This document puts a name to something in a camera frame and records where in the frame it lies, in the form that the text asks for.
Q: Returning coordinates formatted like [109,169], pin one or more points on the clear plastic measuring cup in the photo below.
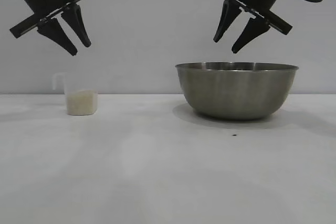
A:
[78,83]

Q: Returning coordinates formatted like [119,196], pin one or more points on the stainless steel mixing bowl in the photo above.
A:
[236,93]

